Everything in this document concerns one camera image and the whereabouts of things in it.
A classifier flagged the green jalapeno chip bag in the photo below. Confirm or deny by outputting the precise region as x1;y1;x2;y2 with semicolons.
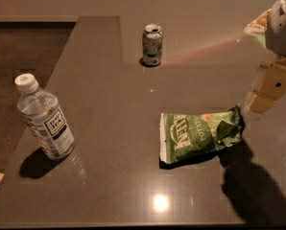
159;105;245;165

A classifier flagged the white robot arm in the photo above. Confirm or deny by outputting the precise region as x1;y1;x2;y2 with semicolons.
244;0;286;120

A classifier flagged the clear plastic water bottle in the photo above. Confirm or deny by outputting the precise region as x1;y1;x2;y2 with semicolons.
14;73;75;161

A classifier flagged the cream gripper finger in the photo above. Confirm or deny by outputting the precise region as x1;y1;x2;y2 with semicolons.
244;91;275;120

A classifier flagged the green white soda can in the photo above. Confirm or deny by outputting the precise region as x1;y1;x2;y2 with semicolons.
142;24;163;66

